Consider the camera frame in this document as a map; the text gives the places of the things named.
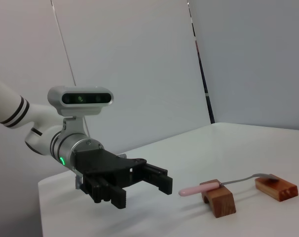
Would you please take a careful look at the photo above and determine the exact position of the left gripper cable connector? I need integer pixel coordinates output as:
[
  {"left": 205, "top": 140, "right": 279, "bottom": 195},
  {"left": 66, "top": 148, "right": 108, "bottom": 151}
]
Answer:
[{"left": 74, "top": 174, "right": 85, "bottom": 190}]

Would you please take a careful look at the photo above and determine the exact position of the pink handled metal spoon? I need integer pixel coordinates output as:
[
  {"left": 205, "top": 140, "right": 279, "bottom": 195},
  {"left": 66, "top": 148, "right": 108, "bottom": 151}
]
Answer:
[{"left": 178, "top": 173, "right": 280, "bottom": 198}]

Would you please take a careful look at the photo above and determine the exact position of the arched wooden block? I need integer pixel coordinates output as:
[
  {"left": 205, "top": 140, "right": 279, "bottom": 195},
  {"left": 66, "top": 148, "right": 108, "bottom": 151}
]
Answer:
[{"left": 199, "top": 179, "right": 237, "bottom": 218}]

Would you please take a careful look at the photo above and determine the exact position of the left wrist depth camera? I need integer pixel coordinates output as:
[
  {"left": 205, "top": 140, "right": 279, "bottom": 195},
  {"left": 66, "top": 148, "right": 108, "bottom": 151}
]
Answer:
[{"left": 47, "top": 85, "right": 115, "bottom": 117}]

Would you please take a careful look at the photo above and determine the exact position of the flat wooden block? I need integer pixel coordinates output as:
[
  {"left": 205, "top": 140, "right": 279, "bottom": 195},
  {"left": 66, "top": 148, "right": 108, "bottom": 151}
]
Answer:
[{"left": 254, "top": 174, "right": 299, "bottom": 202}]

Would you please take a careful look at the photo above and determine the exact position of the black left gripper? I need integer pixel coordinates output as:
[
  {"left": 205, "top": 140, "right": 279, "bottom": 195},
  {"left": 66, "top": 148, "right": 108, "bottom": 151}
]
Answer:
[{"left": 73, "top": 148, "right": 173, "bottom": 210}]

